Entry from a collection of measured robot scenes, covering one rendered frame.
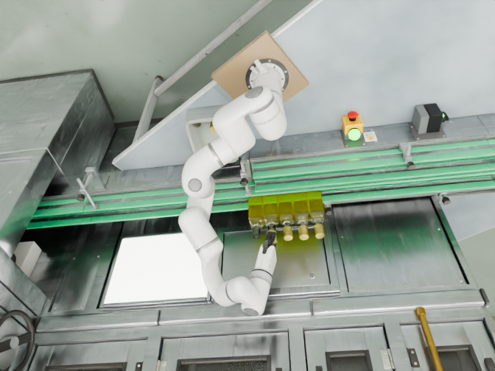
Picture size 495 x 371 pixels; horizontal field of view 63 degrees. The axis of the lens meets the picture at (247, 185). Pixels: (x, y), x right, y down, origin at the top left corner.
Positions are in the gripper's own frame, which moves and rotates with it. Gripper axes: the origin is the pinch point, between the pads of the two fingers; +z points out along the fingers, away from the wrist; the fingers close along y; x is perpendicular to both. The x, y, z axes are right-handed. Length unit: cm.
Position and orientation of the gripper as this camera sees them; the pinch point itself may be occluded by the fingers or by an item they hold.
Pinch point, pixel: (271, 240)
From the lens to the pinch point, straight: 146.4
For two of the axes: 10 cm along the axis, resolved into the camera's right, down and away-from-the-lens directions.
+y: -1.3, -7.1, -6.9
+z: 2.6, -7.0, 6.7
